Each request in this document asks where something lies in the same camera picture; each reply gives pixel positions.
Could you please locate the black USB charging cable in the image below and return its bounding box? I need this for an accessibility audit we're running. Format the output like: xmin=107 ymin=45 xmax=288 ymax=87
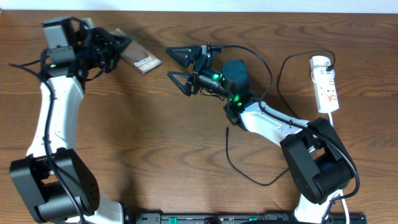
xmin=225 ymin=49 xmax=336 ymax=187

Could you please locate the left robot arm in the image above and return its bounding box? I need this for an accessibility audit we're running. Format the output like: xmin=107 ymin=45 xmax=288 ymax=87
xmin=9 ymin=27 xmax=131 ymax=223

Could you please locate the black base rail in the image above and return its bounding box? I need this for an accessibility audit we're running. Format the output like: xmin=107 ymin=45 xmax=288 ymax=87
xmin=135 ymin=212 xmax=368 ymax=224

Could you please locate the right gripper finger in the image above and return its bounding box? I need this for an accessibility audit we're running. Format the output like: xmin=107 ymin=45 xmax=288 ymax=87
xmin=167 ymin=71 xmax=196 ymax=96
xmin=165 ymin=45 xmax=204 ymax=69

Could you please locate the white USB charger adapter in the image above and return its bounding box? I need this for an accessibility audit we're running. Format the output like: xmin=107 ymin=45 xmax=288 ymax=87
xmin=310 ymin=55 xmax=331 ymax=70

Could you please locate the white power strip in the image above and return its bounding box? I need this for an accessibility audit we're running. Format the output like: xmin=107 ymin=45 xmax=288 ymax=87
xmin=311 ymin=67 xmax=339 ymax=114

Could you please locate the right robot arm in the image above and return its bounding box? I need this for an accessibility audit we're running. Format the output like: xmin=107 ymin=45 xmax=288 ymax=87
xmin=166 ymin=44 xmax=359 ymax=223

